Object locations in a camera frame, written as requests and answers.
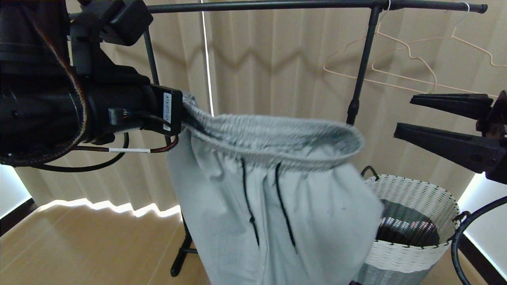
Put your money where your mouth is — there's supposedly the beige curtain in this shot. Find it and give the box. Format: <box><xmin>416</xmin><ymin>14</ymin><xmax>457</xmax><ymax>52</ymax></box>
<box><xmin>0</xmin><ymin>0</ymin><xmax>507</xmax><ymax>218</ymax></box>

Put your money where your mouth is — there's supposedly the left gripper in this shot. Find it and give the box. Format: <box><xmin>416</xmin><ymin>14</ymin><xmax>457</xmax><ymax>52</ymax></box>
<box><xmin>0</xmin><ymin>75</ymin><xmax>183</xmax><ymax>159</ymax></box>

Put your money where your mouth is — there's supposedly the pink clothes hanger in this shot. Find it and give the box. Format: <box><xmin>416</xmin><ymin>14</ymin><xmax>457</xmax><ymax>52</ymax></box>
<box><xmin>371</xmin><ymin>16</ymin><xmax>507</xmax><ymax>99</ymax></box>
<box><xmin>323</xmin><ymin>12</ymin><xmax>438</xmax><ymax>95</ymax></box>

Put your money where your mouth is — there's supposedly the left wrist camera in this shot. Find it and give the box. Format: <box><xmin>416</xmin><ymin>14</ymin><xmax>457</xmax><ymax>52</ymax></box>
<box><xmin>69</xmin><ymin>0</ymin><xmax>154</xmax><ymax>86</ymax></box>

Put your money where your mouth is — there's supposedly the black clothes rack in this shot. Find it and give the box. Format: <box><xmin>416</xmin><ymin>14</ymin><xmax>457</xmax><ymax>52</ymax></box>
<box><xmin>143</xmin><ymin>0</ymin><xmax>488</xmax><ymax>277</ymax></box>

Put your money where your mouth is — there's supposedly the black cable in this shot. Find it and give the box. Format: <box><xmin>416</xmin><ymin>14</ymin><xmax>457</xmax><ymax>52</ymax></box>
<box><xmin>32</xmin><ymin>133</ymin><xmax>130</xmax><ymax>173</ymax></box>
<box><xmin>452</xmin><ymin>196</ymin><xmax>507</xmax><ymax>285</ymax></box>

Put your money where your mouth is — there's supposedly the white laundry basket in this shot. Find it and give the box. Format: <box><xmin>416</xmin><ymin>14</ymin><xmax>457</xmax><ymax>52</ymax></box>
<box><xmin>351</xmin><ymin>165</ymin><xmax>472</xmax><ymax>285</ymax></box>

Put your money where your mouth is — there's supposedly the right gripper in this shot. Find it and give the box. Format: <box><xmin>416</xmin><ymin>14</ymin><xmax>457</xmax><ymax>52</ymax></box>
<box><xmin>393</xmin><ymin>90</ymin><xmax>507</xmax><ymax>185</ymax></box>

